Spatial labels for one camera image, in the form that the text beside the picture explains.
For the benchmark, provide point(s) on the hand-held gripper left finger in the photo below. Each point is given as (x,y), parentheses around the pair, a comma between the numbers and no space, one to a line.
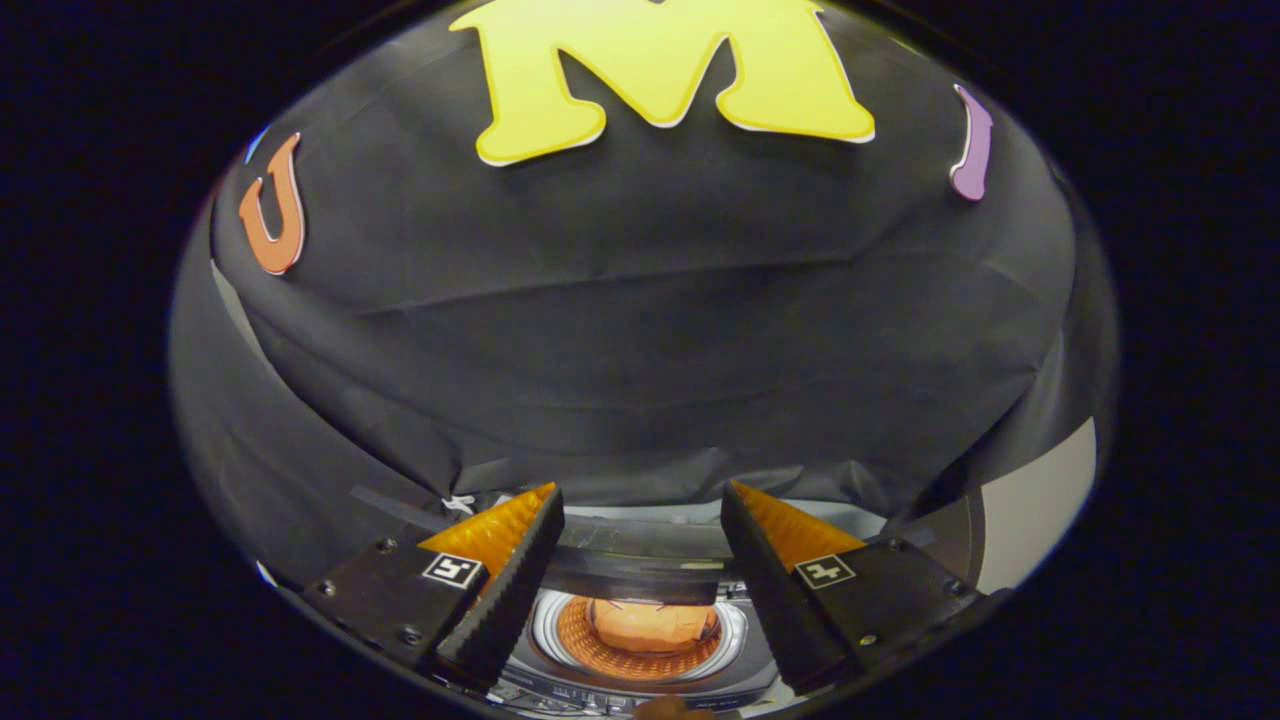
(505,595)

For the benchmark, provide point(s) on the black backdrop cloth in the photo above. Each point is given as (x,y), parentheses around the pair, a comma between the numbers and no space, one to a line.
(640,300)

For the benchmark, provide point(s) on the yellow polo shirt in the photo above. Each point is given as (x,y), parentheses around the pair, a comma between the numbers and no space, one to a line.
(650,625)

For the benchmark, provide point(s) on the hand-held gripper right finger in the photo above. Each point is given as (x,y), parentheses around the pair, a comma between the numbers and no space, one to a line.
(770,595)

